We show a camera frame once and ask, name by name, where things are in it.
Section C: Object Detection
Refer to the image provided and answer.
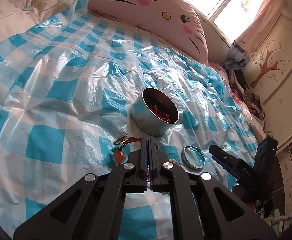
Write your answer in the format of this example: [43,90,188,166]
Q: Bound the silver bangle bracelet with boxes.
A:
[181,145,206,170]

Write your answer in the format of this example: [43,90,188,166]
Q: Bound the pink pearl bead bracelet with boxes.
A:
[145,157,182,183]

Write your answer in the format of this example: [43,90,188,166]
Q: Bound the pink cat face pillow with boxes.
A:
[88,0,208,63]

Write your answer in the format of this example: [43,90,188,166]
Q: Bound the red braided cord bracelet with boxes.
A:
[148,100,173,123]

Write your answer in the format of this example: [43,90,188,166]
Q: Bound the pile of clothes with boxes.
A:
[221,63,265,121]

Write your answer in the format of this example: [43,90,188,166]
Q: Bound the pink window curtain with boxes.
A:
[224,0,285,70]

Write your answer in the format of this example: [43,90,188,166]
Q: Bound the beige quilt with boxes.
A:
[0,0,74,42]

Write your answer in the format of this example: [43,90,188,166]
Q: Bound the round silver metal tin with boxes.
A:
[130,87,179,137]

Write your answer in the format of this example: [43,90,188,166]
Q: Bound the white wardrobe with tree decal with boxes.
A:
[243,16,292,148]

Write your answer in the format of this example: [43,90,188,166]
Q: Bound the blue white checkered plastic sheet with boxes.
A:
[0,0,258,236]

